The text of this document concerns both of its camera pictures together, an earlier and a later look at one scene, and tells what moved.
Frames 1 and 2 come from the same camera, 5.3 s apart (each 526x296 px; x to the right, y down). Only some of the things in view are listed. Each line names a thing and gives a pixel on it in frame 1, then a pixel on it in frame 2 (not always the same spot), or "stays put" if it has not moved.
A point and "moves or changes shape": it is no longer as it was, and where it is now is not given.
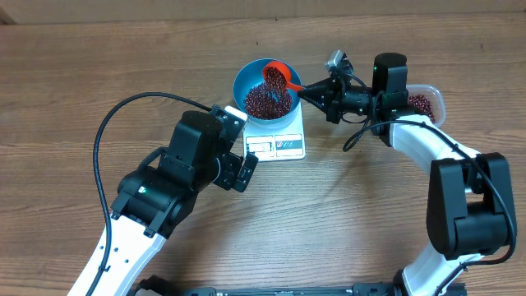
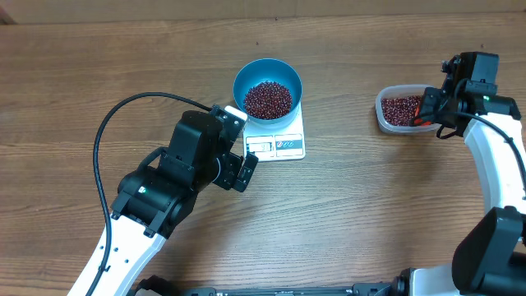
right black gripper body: x=360 y=101 -> x=434 y=108
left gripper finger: x=246 y=172 stays put
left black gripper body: x=228 y=169 stays put
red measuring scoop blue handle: x=285 y=68 moves or changes shape
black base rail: x=152 y=285 stays put
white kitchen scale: x=281 y=141 stays put
